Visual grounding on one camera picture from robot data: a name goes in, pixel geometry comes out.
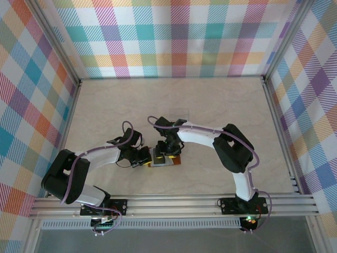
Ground grey orange-edged item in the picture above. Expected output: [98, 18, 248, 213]
[146, 147, 183, 169]

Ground wide aluminium frame rail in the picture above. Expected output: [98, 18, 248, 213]
[28, 192, 320, 219]

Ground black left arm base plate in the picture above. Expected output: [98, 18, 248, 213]
[80, 199, 129, 217]

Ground thin aluminium frame rail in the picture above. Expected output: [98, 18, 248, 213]
[78, 76, 265, 81]

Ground grey slotted cable duct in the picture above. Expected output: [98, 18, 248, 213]
[41, 220, 242, 230]

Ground aluminium side rail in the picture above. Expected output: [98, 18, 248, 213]
[262, 76, 303, 194]
[44, 79, 83, 198]

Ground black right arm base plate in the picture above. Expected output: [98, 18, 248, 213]
[219, 197, 270, 215]

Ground aluminium frame post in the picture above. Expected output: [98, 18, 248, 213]
[25, 0, 82, 86]
[262, 0, 316, 82]

